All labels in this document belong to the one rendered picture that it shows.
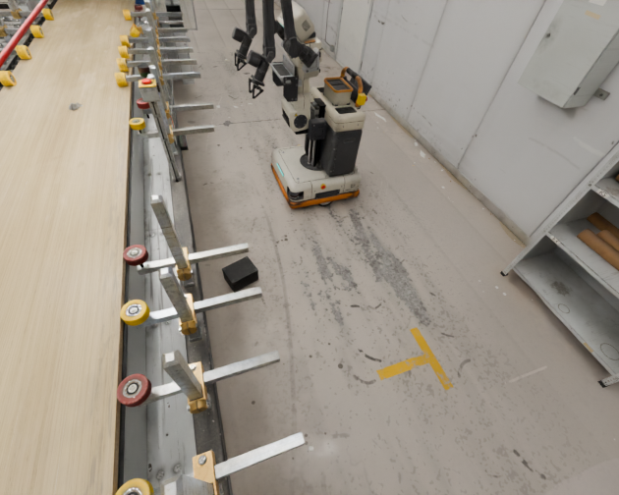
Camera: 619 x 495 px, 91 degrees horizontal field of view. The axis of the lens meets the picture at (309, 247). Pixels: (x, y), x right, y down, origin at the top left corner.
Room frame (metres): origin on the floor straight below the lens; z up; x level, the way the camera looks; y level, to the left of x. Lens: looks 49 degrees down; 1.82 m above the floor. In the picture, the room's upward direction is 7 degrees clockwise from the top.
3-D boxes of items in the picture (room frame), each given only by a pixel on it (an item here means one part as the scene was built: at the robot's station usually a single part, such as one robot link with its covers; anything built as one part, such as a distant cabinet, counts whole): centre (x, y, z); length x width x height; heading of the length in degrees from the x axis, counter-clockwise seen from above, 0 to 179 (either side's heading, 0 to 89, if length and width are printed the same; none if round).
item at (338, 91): (2.39, -0.07, 0.87); 0.23 x 0.15 x 0.11; 26
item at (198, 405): (0.25, 0.29, 0.81); 0.14 x 0.06 x 0.05; 25
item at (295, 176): (2.34, 0.04, 0.16); 0.67 x 0.64 x 0.25; 116
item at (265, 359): (0.29, 0.26, 0.81); 0.43 x 0.03 x 0.04; 115
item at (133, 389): (0.20, 0.43, 0.85); 0.08 x 0.08 x 0.11
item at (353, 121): (2.38, -0.05, 0.59); 0.55 x 0.34 x 0.83; 26
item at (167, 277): (0.46, 0.39, 0.88); 0.04 x 0.04 x 0.48; 25
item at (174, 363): (0.23, 0.28, 0.88); 0.04 x 0.04 x 0.48; 25
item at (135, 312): (0.43, 0.54, 0.85); 0.08 x 0.08 x 0.11
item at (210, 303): (0.51, 0.36, 0.83); 0.43 x 0.03 x 0.04; 115
